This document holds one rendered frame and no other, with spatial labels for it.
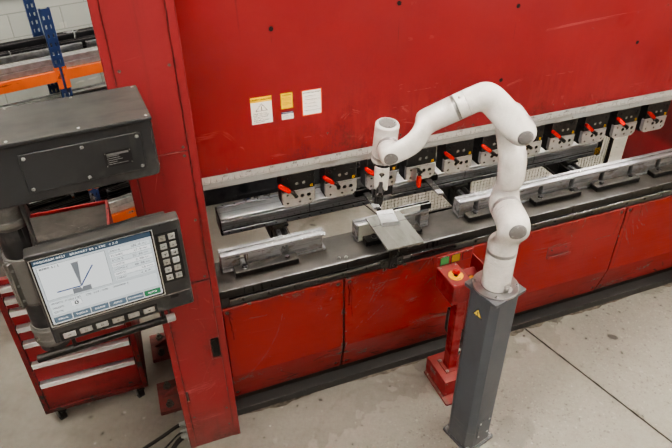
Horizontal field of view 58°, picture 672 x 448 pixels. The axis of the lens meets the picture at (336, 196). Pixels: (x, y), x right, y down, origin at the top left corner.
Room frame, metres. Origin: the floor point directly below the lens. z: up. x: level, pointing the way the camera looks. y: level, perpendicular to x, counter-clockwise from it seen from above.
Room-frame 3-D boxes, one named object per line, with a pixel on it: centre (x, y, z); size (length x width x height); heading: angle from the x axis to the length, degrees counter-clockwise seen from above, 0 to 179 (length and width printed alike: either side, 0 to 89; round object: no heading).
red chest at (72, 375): (2.21, 1.31, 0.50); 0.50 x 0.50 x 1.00; 20
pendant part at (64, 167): (1.54, 0.80, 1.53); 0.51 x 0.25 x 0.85; 115
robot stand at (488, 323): (1.87, -0.66, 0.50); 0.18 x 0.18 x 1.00; 34
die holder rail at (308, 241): (2.21, 0.30, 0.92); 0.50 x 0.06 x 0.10; 110
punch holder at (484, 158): (2.59, -0.76, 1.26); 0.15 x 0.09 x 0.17; 110
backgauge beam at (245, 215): (2.82, -0.49, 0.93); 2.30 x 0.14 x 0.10; 110
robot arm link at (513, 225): (1.83, -0.66, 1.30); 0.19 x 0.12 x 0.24; 2
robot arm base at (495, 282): (1.87, -0.66, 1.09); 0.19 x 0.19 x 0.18
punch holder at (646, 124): (2.94, -1.70, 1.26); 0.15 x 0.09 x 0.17; 110
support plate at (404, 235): (2.26, -0.27, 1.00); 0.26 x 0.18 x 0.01; 20
